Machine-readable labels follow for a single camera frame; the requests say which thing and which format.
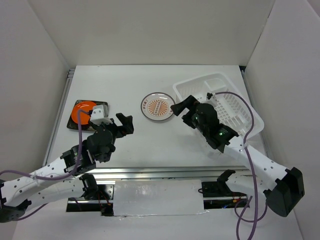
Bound white sunburst pattern plate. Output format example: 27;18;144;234
140;92;176;122

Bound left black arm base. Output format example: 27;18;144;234
80;173;115;217

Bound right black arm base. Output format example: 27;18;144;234
198;169;247;210

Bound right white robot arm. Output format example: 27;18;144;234
170;91;305;217

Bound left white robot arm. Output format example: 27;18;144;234
0;113;134;223

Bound white plastic dish rack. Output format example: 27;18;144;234
172;72;265;150

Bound orange round plate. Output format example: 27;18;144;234
71;100;97;126

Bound white foil covered panel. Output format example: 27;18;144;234
113;179;205;217

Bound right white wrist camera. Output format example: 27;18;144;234
193;91;219;106

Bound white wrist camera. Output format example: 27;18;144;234
193;91;219;106
90;104;113;126

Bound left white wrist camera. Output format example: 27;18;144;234
90;104;113;126

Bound aluminium frame rail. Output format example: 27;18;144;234
43;65;250;181

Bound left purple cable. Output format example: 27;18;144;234
0;109;93;221

